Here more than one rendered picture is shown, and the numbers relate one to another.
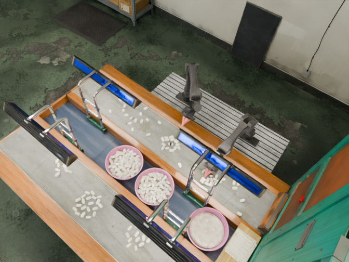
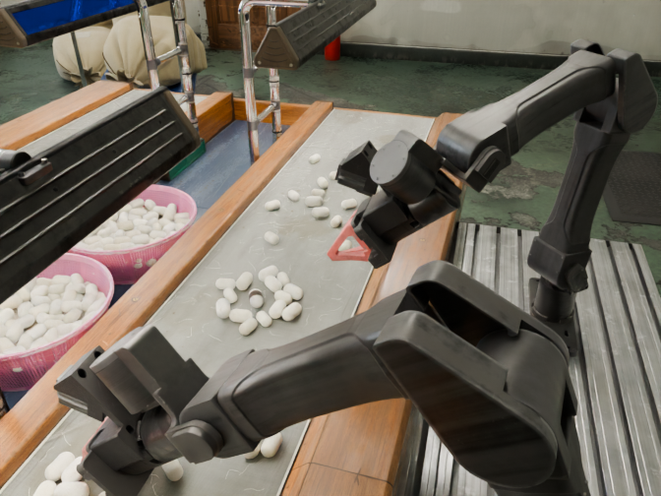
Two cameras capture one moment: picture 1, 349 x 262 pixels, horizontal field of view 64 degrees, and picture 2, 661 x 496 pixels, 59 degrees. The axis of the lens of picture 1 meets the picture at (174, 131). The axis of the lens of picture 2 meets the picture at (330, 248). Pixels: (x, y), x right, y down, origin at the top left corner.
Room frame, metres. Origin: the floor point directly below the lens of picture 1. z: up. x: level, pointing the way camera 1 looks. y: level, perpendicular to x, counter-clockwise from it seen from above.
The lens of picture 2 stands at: (0.96, -0.73, 1.31)
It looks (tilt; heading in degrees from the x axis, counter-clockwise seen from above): 32 degrees down; 74
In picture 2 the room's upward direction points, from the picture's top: straight up
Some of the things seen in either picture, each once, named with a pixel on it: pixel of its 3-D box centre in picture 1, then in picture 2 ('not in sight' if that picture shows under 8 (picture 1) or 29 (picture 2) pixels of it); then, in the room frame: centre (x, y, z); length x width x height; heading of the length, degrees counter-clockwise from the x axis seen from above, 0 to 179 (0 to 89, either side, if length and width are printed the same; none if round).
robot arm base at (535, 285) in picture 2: (186, 97); (555, 297); (1.55, -0.07, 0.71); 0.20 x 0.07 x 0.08; 59
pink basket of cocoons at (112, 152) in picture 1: (124, 164); (130, 235); (0.85, 0.32, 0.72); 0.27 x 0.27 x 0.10
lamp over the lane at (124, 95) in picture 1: (105, 79); (327, 14); (1.31, 0.53, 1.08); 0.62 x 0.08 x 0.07; 57
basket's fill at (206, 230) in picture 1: (206, 230); not in sight; (0.46, -0.28, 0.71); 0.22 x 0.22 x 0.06
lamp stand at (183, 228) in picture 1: (166, 230); not in sight; (0.39, -0.03, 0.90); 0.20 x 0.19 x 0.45; 57
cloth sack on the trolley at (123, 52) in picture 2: not in sight; (147, 51); (0.89, 3.22, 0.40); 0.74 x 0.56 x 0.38; 60
